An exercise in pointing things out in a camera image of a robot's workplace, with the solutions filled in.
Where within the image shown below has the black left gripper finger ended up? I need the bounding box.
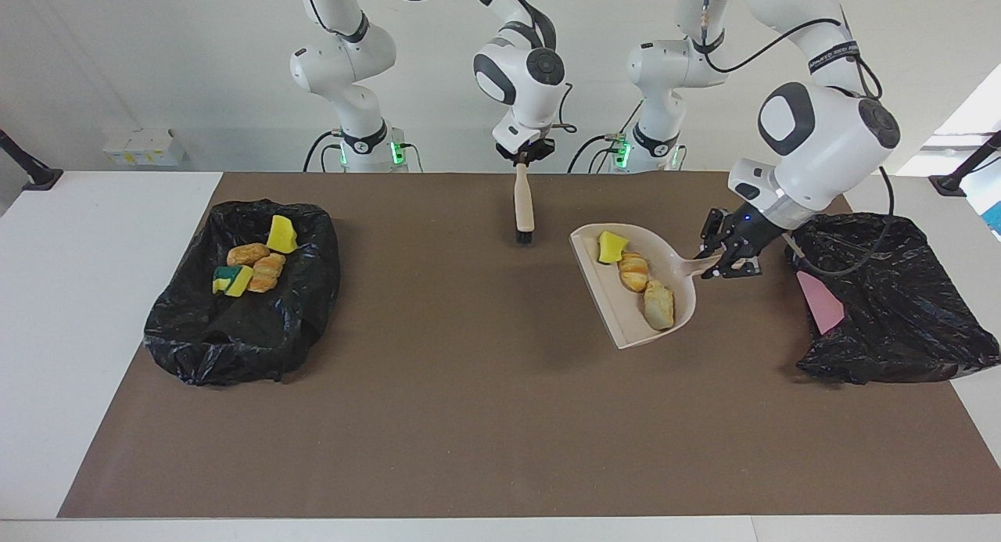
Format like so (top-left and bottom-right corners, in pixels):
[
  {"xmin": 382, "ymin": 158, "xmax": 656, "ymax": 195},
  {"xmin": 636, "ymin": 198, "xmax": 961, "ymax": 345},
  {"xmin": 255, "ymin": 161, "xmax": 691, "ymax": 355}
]
[
  {"xmin": 701, "ymin": 259, "xmax": 763, "ymax": 282},
  {"xmin": 694, "ymin": 208, "xmax": 727, "ymax": 260}
]

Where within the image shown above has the pale bread chunk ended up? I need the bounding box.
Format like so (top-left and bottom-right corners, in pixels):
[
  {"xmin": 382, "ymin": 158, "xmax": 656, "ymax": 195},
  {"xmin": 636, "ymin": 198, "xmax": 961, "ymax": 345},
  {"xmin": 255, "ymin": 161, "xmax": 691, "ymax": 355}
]
[{"xmin": 643, "ymin": 281, "xmax": 676, "ymax": 331}]

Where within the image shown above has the striped orange croissant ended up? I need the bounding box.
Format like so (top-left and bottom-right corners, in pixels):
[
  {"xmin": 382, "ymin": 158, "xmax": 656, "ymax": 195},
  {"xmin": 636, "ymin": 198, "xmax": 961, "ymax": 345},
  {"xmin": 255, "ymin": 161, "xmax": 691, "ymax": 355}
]
[
  {"xmin": 618, "ymin": 252, "xmax": 651, "ymax": 293},
  {"xmin": 248, "ymin": 253, "xmax": 287, "ymax": 294}
]

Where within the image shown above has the beige plastic dustpan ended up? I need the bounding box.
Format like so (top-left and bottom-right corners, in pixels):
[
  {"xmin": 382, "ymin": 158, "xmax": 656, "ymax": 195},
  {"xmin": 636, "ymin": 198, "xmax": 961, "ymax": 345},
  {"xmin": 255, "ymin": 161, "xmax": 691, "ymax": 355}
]
[{"xmin": 569, "ymin": 223, "xmax": 724, "ymax": 350}]

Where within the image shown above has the notched yellow sponge piece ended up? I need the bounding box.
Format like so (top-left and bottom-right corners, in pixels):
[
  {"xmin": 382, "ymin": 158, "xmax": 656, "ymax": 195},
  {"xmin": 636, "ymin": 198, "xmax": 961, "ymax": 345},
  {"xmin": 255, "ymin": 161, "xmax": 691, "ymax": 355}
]
[{"xmin": 267, "ymin": 214, "xmax": 299, "ymax": 253}]

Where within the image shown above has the yellow sponge with green pad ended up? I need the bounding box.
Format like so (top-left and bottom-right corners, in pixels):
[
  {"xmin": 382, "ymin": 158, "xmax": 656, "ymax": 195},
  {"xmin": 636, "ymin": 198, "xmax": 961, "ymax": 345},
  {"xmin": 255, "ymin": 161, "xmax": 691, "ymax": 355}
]
[{"xmin": 213, "ymin": 265, "xmax": 255, "ymax": 298}]

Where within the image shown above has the black bag over pink bin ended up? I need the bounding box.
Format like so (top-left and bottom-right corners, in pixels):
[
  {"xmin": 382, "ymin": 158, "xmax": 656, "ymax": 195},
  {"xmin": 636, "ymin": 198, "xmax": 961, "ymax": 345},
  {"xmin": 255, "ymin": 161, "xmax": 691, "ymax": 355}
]
[{"xmin": 784, "ymin": 211, "xmax": 1001, "ymax": 385}]

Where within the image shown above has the black trash bag bin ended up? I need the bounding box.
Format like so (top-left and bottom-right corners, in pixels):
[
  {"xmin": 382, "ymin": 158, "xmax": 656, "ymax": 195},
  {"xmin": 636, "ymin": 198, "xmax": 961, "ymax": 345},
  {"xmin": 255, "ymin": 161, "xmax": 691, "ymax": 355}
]
[{"xmin": 143, "ymin": 199, "xmax": 342, "ymax": 387}]

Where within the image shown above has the brown table mat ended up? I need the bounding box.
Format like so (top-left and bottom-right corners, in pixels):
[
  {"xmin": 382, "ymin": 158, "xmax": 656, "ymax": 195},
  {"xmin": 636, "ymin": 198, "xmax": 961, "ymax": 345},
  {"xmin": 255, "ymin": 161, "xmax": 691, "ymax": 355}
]
[{"xmin": 59, "ymin": 172, "xmax": 1001, "ymax": 519}]

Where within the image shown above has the black base cable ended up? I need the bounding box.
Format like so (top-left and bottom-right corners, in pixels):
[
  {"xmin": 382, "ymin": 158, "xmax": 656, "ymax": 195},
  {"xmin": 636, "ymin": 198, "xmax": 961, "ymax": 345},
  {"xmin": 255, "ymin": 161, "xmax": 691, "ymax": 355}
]
[
  {"xmin": 303, "ymin": 130, "xmax": 345, "ymax": 174},
  {"xmin": 567, "ymin": 100, "xmax": 642, "ymax": 174}
]

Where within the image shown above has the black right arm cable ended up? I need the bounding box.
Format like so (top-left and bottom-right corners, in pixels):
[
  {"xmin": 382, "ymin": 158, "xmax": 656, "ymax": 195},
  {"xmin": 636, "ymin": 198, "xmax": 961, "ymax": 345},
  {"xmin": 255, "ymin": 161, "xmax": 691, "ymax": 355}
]
[{"xmin": 368, "ymin": 0, "xmax": 577, "ymax": 132}]

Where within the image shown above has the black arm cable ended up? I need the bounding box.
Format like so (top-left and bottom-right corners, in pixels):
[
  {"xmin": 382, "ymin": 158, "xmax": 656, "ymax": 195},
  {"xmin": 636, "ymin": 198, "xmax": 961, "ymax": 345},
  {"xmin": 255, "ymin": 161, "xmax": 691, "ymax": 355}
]
[
  {"xmin": 700, "ymin": 0, "xmax": 896, "ymax": 277},
  {"xmin": 368, "ymin": 0, "xmax": 577, "ymax": 132}
]

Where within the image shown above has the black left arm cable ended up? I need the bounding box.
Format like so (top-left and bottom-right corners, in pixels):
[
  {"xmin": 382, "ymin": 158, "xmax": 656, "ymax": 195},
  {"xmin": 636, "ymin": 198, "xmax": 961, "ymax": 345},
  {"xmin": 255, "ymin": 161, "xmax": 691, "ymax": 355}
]
[{"xmin": 700, "ymin": 0, "xmax": 896, "ymax": 277}]

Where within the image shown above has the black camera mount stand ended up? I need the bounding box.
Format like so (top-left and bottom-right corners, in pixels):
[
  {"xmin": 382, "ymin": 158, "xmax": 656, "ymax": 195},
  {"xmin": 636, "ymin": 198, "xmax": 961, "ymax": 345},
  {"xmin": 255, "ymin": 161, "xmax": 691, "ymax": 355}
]
[
  {"xmin": 929, "ymin": 130, "xmax": 1001, "ymax": 197},
  {"xmin": 0, "ymin": 127, "xmax": 64, "ymax": 192}
]

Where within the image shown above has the white wall socket box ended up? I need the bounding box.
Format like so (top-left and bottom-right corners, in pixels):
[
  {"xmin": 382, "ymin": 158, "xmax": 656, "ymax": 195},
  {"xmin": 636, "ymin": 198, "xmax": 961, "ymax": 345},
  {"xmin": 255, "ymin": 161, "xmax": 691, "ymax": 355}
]
[{"xmin": 102, "ymin": 127, "xmax": 187, "ymax": 167}]

